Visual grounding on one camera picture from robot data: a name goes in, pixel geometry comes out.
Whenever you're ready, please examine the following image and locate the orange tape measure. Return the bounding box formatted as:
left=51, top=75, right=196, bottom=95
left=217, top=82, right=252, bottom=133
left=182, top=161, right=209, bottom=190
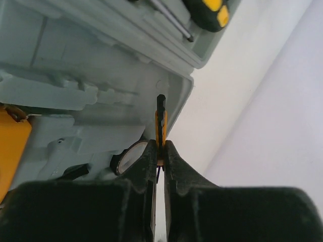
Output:
left=1, top=106, right=32, bottom=201

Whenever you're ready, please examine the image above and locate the orange hex key set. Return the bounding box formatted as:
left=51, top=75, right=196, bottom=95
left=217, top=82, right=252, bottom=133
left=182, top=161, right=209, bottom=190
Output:
left=155, top=94, right=168, bottom=168

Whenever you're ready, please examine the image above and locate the short yellow black screwdriver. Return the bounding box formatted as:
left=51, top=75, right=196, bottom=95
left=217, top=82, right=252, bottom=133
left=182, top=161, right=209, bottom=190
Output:
left=182, top=0, right=230, bottom=33

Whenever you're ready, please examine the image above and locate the grey plastic tool case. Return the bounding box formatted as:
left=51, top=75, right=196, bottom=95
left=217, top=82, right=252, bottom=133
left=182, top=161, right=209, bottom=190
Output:
left=1, top=1, right=224, bottom=190

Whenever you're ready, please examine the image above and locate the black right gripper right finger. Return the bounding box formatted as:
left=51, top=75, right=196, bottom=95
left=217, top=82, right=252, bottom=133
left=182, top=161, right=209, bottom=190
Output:
left=164, top=141, right=322, bottom=241

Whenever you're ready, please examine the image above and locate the long black yellow screwdriver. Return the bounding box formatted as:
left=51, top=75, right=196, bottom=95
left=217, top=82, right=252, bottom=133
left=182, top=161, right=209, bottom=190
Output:
left=149, top=0, right=194, bottom=43

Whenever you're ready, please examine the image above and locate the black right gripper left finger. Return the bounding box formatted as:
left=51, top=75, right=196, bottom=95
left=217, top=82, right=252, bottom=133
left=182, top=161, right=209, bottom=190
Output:
left=1, top=140, right=157, bottom=241

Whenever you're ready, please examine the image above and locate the black electrical tape roll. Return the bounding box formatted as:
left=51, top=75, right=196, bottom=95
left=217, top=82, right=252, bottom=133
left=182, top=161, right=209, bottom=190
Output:
left=110, top=140, right=148, bottom=175

